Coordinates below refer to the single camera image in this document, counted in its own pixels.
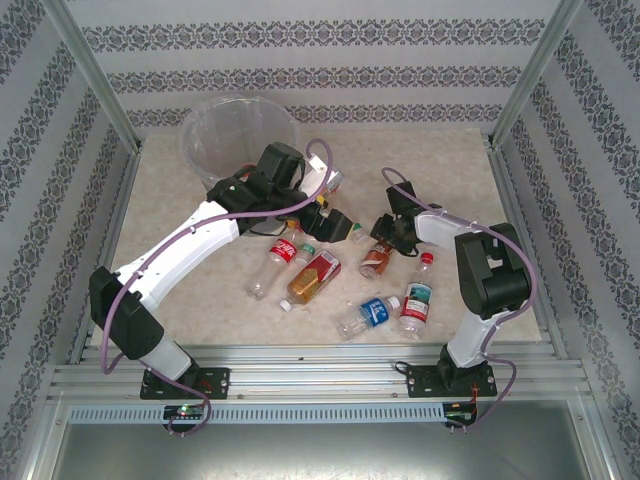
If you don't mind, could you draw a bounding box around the brown drink bottle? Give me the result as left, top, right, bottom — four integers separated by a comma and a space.
358, 241, 397, 280

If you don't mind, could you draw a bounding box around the amber tea bottle red label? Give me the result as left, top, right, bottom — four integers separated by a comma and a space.
278, 249, 343, 312

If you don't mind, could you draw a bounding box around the clear bottle red cola label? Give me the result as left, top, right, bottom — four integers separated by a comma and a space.
248, 238, 300, 301

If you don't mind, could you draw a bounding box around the red-cap bottle white red label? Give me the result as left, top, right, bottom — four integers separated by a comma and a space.
397, 251, 435, 340

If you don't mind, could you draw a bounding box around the clear bottle blue label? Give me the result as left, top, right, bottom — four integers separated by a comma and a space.
337, 295, 401, 342

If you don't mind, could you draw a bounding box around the right circuit board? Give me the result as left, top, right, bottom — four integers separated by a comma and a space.
443, 401, 480, 426

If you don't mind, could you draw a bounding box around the circuit board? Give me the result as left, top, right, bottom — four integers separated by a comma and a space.
443, 401, 480, 426
163, 404, 206, 420

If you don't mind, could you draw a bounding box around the grey metal panel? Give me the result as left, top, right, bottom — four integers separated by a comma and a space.
29, 422, 616, 480

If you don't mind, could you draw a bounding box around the left circuit board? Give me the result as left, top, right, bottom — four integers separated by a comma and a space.
163, 404, 206, 420

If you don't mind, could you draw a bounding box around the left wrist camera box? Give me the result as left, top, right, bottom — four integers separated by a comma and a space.
302, 155, 347, 196

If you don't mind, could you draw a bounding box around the aluminium side rail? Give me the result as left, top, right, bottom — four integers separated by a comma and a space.
69, 149, 144, 364
487, 147, 569, 361

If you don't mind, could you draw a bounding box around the aluminium front rail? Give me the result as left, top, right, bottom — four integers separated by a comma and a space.
47, 343, 594, 401

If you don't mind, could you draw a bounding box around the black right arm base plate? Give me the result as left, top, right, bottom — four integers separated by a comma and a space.
405, 363, 499, 400

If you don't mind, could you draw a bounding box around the slotted grey cable duct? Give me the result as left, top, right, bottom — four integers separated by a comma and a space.
67, 403, 446, 425

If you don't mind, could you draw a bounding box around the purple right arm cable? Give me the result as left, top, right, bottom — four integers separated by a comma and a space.
380, 167, 537, 432

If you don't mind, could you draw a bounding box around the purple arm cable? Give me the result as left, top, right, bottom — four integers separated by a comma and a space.
380, 167, 537, 432
100, 138, 335, 437

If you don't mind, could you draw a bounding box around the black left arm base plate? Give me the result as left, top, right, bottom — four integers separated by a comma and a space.
139, 367, 231, 401

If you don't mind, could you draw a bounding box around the aluminium frame post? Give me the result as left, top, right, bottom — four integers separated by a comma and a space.
42, 0, 144, 151
492, 0, 586, 149

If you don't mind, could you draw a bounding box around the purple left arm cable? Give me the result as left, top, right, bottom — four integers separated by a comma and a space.
100, 138, 335, 437

